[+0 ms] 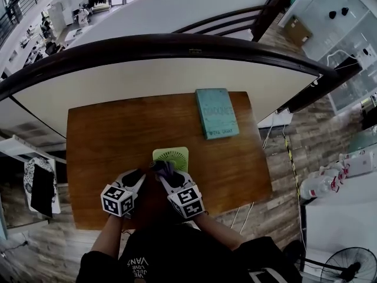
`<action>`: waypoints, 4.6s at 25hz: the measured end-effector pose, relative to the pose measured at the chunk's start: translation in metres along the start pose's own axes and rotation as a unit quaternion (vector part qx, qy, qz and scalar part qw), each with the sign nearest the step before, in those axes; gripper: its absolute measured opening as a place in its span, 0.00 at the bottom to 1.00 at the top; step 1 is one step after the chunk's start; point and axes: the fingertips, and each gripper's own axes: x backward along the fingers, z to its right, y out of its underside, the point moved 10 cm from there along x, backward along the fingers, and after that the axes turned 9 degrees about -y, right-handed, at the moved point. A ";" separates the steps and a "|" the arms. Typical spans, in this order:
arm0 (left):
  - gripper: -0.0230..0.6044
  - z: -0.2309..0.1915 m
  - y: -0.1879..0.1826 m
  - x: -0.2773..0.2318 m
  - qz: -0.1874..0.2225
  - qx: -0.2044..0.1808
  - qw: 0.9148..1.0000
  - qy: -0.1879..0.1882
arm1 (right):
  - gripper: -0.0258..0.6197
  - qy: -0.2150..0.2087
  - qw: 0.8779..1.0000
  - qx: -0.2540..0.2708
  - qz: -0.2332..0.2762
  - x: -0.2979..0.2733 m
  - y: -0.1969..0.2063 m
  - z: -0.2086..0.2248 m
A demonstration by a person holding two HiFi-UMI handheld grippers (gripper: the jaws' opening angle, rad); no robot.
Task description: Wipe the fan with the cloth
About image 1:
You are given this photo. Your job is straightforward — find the glass partition cabinet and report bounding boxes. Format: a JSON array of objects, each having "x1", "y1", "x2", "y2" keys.
[{"x1": 278, "y1": 0, "x2": 377, "y2": 114}]

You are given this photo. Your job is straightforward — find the person's left forearm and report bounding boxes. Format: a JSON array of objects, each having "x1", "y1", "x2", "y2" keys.
[{"x1": 90, "y1": 213, "x2": 131, "y2": 261}]

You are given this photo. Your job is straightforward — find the white table leg frame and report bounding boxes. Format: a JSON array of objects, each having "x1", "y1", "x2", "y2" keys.
[{"x1": 230, "y1": 201, "x2": 254, "y2": 236}]

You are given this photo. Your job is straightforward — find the black and white patterned garment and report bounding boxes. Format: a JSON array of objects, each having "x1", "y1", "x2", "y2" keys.
[{"x1": 23, "y1": 157, "x2": 62, "y2": 218}]

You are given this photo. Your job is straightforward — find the dark metal balcony railing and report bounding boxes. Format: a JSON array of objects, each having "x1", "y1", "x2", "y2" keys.
[{"x1": 0, "y1": 0, "x2": 64, "y2": 47}]

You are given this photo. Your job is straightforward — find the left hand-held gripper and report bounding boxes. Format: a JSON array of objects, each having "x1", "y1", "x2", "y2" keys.
[{"x1": 100, "y1": 168, "x2": 147, "y2": 218}]

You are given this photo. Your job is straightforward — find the black standing floor fan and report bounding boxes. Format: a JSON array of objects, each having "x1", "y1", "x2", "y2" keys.
[{"x1": 316, "y1": 246, "x2": 377, "y2": 283}]

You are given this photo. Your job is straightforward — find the white power cable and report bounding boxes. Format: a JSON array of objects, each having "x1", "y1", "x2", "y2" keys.
[{"x1": 262, "y1": 113, "x2": 284, "y2": 150}]

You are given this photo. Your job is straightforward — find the white box with red ribbon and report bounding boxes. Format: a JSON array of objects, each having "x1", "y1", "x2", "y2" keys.
[{"x1": 338, "y1": 150, "x2": 375, "y2": 176}]

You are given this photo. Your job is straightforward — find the person's black printed t-shirt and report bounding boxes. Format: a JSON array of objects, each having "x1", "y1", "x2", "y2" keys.
[{"x1": 75, "y1": 222, "x2": 303, "y2": 283}]

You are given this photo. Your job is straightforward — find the teal book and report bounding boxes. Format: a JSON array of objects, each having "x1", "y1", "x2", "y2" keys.
[{"x1": 194, "y1": 88, "x2": 240, "y2": 140}]

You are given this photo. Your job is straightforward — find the yellow and black striped cable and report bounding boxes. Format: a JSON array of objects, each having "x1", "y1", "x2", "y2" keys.
[{"x1": 282, "y1": 134, "x2": 302, "y2": 202}]

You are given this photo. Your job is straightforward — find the person's right forearm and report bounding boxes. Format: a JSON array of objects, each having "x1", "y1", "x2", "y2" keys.
[{"x1": 193, "y1": 212, "x2": 246, "y2": 252}]

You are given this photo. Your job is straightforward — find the brown cardboard box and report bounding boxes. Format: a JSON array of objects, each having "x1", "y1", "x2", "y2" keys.
[{"x1": 283, "y1": 15, "x2": 313, "y2": 47}]

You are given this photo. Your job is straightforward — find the green desk fan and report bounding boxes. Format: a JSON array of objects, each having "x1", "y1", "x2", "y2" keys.
[{"x1": 152, "y1": 146, "x2": 189, "y2": 174}]

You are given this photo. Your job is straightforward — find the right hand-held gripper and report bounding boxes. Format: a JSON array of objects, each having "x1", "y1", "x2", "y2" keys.
[{"x1": 149, "y1": 161, "x2": 206, "y2": 219}]

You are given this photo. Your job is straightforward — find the dark wooden curved bed frame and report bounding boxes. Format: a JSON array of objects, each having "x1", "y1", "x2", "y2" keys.
[{"x1": 0, "y1": 33, "x2": 339, "y2": 114}]

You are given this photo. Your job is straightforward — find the purple cloth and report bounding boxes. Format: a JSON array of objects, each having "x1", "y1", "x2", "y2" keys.
[{"x1": 155, "y1": 161, "x2": 178, "y2": 180}]

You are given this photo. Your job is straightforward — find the white clothes rack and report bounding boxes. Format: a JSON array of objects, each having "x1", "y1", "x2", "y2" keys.
[{"x1": 0, "y1": 134, "x2": 67, "y2": 165}]

